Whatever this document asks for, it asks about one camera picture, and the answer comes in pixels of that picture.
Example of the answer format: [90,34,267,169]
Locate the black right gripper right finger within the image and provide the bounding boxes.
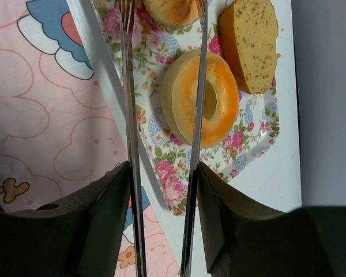
[198,163,346,276]

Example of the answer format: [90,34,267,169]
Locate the floral rectangular tray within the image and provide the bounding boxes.
[66,0,302,217]

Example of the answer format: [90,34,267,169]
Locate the brown bread slice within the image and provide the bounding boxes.
[218,0,280,95]

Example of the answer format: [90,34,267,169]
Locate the steel tongs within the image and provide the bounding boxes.
[118,1,208,276]

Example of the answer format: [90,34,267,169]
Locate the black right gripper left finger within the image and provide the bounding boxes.
[0,162,130,276]

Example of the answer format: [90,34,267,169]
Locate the glazed ring doughnut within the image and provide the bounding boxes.
[160,50,239,148]

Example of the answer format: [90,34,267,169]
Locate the round orange bun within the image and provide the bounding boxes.
[142,0,198,28]

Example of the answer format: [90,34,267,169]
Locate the pink cartoon placemat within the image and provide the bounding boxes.
[0,0,185,277]

